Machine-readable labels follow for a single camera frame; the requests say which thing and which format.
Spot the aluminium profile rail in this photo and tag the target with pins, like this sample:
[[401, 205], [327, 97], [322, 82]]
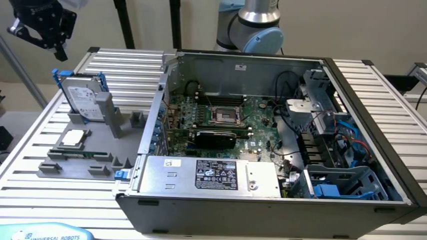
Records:
[[418, 72]]

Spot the black graphics card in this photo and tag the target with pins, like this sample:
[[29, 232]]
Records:
[[215, 138]]

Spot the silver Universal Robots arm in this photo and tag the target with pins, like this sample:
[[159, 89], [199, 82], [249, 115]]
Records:
[[249, 27]]

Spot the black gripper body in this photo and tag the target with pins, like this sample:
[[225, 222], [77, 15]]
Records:
[[38, 17]]

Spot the silver CPU chip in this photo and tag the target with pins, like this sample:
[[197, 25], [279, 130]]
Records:
[[74, 138]]

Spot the blue Universal Robots joint cap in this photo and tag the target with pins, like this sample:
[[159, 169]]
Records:
[[43, 232]]

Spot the blue case latch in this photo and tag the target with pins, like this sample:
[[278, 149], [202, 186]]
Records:
[[122, 174]]

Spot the green motherboard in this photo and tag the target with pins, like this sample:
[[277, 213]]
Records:
[[227, 127]]

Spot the black object at table edge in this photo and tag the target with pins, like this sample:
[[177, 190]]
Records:
[[5, 138]]

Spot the black open PC case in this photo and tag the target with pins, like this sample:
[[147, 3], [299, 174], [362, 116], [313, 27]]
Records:
[[267, 150]]

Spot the grey plastic parts rack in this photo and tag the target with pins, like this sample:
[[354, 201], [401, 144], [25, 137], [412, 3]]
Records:
[[101, 152]]

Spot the grey metal disk bay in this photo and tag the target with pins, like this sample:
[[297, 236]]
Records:
[[314, 100]]

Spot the green RAM stick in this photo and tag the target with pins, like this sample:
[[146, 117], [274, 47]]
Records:
[[85, 154]]

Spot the black box on desk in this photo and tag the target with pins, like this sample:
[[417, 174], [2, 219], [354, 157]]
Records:
[[401, 82]]

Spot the hard disk with blue carrier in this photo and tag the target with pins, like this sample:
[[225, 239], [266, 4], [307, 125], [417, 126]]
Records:
[[85, 100]]

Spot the metal CPU socket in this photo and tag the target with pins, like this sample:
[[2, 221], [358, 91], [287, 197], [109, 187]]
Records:
[[225, 114]]

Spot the grey metal stand pole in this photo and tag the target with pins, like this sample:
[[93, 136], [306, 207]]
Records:
[[21, 72]]

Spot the silver power supply unit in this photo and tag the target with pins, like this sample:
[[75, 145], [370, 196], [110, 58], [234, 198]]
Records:
[[207, 175]]

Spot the black tripod pole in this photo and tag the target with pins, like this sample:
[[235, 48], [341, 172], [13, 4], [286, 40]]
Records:
[[175, 23], [125, 23]]

